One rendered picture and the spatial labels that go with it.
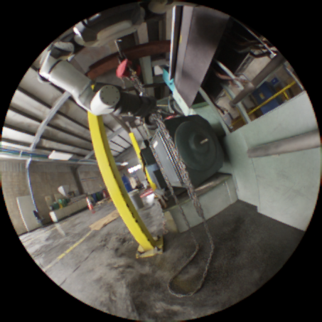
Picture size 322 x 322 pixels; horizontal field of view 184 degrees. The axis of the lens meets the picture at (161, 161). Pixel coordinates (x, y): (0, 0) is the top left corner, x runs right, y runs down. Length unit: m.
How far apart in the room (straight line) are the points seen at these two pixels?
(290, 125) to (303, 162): 0.15
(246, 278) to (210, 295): 0.16
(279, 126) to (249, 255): 0.60
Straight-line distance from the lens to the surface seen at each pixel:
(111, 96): 0.30
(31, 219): 8.31
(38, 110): 6.56
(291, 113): 0.49
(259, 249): 0.67
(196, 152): 0.60
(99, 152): 0.78
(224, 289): 0.60
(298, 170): 0.56
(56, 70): 0.36
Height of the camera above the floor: 0.58
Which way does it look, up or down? 4 degrees up
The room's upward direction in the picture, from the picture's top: 24 degrees counter-clockwise
